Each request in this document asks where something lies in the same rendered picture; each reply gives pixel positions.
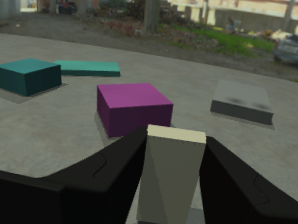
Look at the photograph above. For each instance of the purple block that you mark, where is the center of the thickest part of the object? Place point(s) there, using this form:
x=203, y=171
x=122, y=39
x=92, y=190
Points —
x=124, y=107

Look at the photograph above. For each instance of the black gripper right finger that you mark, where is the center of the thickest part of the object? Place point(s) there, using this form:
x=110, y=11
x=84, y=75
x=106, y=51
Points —
x=234, y=193

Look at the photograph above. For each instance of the teal square block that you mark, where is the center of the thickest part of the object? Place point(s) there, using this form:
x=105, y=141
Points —
x=30, y=76

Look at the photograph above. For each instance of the teal flat rectangular slab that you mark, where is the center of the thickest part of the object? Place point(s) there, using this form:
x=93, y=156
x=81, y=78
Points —
x=89, y=68

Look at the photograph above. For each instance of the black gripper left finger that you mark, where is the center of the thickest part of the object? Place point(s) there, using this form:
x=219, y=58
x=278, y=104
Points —
x=99, y=189

